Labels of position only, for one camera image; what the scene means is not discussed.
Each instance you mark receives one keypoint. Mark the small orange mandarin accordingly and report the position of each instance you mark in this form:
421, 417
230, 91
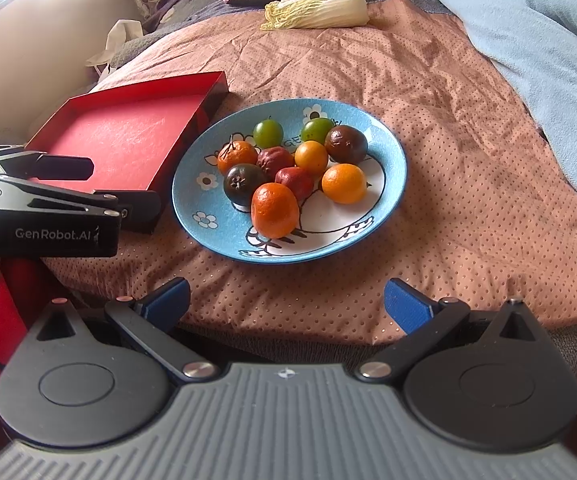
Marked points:
311, 156

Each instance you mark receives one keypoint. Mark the dark brown tomato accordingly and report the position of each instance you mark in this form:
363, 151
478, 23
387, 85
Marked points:
242, 185
346, 144

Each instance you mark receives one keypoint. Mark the orange mandarin with stem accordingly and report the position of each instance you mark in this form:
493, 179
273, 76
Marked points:
237, 156

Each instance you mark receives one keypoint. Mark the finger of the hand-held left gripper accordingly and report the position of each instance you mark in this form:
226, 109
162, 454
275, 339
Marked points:
63, 167
136, 210

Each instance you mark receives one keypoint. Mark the red clothing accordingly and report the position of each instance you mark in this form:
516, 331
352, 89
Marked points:
23, 285

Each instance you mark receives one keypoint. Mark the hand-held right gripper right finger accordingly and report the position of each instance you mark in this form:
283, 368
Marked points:
403, 302

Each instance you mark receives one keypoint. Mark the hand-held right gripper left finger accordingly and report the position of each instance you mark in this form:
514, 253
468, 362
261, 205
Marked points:
173, 295

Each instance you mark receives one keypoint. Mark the blue patterned plate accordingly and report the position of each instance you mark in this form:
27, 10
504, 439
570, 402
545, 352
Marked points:
378, 160

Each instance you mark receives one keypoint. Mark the white tote bag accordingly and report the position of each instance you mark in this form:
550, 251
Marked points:
121, 35

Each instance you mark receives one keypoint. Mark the red tray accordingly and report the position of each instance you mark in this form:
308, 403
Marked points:
118, 135

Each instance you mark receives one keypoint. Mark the light blue blanket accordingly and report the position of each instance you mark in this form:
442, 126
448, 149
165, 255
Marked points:
533, 35

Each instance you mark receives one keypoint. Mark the napa cabbage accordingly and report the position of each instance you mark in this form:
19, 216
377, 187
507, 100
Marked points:
328, 10

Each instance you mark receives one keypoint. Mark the green tomato with stem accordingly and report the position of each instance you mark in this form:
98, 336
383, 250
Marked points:
267, 131

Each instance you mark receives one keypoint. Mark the reddish orange mandarin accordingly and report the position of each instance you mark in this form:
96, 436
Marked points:
275, 210

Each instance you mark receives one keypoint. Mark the small red apple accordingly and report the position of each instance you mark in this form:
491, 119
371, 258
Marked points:
294, 183
273, 160

